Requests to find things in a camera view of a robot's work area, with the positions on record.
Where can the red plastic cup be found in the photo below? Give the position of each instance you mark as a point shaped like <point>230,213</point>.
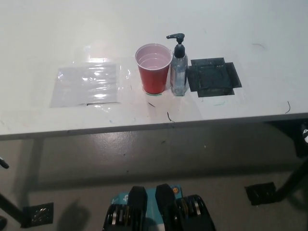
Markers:
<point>154,77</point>

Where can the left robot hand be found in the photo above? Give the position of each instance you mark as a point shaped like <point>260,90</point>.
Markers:
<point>3,163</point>

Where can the black robot torso teal top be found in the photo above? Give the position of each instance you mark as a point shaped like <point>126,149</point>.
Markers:
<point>166,211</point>

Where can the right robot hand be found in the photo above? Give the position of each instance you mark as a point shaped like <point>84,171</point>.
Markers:
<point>305,134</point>

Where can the clear soap pump bottle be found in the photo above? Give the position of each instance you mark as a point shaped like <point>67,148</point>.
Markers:
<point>178,72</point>

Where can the black tape patch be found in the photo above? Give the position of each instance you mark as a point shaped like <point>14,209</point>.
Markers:
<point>211,77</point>

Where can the black metal table leg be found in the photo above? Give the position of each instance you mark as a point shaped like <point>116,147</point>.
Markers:
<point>10,209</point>
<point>292,180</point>

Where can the black floor tape square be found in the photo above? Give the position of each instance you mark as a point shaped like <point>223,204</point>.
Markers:
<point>39,215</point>
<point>261,193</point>

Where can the clear plastic sheet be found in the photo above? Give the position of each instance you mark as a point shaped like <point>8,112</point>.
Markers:
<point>86,84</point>

